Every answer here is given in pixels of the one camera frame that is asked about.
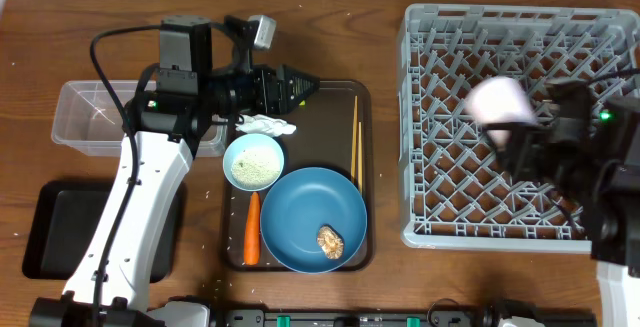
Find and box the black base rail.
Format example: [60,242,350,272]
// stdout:
[149,296,598,327]

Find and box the right wooden chopstick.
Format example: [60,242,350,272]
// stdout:
[357,122,363,195]

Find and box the white rice pile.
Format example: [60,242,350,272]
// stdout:
[231,147,280,190]

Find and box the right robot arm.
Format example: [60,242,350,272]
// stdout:
[465,77,639,326]

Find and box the light blue bowl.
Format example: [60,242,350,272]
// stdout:
[223,133,285,192]

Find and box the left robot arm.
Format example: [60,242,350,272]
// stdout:
[29,15,320,327]

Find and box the blue plate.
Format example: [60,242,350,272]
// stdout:
[260,167,368,274]

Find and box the orange carrot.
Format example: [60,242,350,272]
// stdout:
[243,192,261,265]

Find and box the left wooden chopstick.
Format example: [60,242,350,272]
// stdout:
[350,95,358,183]

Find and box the white tissue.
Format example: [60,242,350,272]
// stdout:
[236,114,297,137]

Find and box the brown serving tray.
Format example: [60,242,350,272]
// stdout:
[222,80,375,272]

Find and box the brown mushroom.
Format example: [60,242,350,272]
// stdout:
[316,225,344,260]

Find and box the clear plastic bin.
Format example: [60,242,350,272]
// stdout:
[51,80,227,157]

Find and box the wooden chopstick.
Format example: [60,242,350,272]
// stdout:
[357,122,363,195]
[350,95,358,183]

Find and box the black waste tray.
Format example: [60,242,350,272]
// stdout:
[21,180,187,284]

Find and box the grey dishwasher rack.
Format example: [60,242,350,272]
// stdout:
[397,4,639,254]

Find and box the pink cup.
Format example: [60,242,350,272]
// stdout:
[464,76,538,127]

